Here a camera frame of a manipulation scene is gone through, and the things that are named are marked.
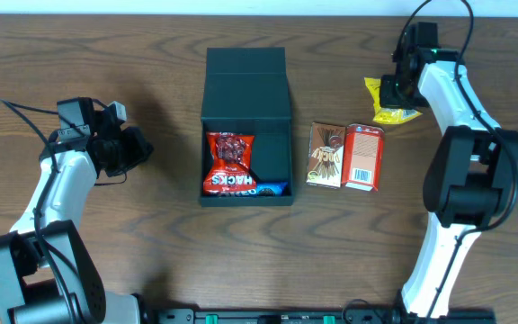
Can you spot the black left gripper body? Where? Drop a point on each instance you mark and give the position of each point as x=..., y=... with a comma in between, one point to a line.
x=134, y=147

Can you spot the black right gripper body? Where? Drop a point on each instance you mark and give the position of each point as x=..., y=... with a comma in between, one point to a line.
x=389, y=92

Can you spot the yellow candy bag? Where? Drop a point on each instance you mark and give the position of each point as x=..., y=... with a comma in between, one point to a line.
x=387, y=116

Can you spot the red Hacks candy bag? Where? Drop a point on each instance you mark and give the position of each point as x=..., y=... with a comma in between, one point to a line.
x=230, y=174

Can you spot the black gift box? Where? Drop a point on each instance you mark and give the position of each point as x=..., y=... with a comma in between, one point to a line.
x=247, y=92

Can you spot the blue Oreo cookie pack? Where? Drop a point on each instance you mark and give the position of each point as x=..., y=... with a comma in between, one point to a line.
x=261, y=189

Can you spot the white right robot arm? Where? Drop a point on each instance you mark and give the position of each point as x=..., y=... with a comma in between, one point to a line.
x=471, y=184

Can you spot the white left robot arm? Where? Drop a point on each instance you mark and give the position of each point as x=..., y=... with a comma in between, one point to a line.
x=46, y=272

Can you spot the red snack box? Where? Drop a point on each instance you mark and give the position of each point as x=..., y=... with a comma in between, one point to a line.
x=363, y=148

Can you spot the brown Pocky box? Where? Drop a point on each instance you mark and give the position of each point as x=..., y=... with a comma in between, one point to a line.
x=326, y=155

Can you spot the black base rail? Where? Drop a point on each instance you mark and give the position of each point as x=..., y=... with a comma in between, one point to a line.
x=364, y=315

